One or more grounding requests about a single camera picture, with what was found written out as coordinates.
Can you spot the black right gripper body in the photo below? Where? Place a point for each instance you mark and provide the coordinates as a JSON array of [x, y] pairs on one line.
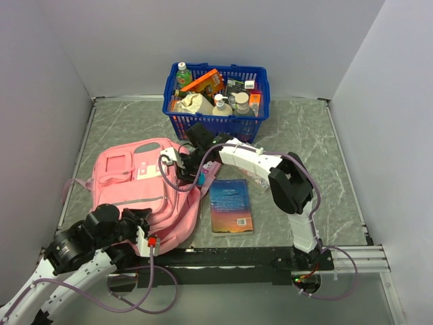
[[191, 166]]

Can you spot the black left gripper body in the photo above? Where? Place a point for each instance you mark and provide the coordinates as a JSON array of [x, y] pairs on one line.
[[126, 227]]

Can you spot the pink cat pencil case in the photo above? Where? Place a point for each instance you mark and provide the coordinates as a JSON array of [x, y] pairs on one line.
[[208, 173]]

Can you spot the pink student backpack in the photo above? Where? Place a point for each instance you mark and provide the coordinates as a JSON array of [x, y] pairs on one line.
[[128, 176]]

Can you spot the blue sunset cover book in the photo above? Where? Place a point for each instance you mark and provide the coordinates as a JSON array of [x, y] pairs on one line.
[[230, 212]]

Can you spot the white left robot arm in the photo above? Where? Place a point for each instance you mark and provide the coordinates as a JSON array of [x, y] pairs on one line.
[[90, 249]]

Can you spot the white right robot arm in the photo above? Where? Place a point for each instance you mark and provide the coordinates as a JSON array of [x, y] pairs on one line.
[[291, 185]]

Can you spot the beige crumpled paper bag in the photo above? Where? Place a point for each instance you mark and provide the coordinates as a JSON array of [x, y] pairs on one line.
[[193, 104]]

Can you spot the cream pump lotion bottle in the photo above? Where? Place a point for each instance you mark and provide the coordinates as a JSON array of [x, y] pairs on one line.
[[221, 108]]

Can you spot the blue plastic shopping basket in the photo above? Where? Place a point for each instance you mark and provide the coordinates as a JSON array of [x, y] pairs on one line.
[[243, 128]]

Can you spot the grey bottle beige cap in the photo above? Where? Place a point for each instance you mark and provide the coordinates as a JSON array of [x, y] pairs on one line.
[[242, 102]]

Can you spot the dark green packet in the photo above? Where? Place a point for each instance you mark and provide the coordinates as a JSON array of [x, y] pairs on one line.
[[234, 86]]

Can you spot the orange cardboard box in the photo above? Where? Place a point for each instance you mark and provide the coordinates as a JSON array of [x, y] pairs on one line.
[[210, 83]]

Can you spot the orange white small carton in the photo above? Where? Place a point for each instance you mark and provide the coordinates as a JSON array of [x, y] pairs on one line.
[[254, 101]]

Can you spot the green drink bottle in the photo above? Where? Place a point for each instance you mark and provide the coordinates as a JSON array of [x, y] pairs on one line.
[[184, 75]]

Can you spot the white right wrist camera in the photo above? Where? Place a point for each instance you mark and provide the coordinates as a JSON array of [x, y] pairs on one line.
[[171, 156]]

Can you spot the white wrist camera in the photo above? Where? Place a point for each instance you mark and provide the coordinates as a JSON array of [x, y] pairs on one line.
[[171, 156], [146, 243]]

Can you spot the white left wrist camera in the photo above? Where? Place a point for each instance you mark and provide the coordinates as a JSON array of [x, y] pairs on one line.
[[146, 243]]

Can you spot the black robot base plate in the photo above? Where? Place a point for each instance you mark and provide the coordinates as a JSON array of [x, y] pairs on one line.
[[242, 265]]

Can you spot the aluminium frame rail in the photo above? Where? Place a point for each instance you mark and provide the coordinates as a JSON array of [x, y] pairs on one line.
[[123, 257]]

